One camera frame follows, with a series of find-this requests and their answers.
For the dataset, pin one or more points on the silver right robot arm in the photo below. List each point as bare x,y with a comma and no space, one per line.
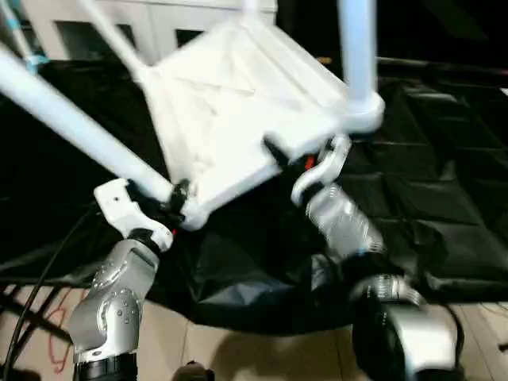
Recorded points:
349,222

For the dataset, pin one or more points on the large black case yellow label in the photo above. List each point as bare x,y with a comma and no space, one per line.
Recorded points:
309,28

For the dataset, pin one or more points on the black mat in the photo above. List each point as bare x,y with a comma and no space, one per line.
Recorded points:
436,178

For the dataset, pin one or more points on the black stand rod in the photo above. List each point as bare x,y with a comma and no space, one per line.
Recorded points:
35,317

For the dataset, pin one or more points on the grey metal bar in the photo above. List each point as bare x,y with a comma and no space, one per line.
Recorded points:
436,67

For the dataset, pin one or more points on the white cabinet with glass doors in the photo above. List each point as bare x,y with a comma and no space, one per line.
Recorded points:
158,20

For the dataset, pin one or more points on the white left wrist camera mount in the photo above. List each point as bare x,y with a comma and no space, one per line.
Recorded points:
119,206

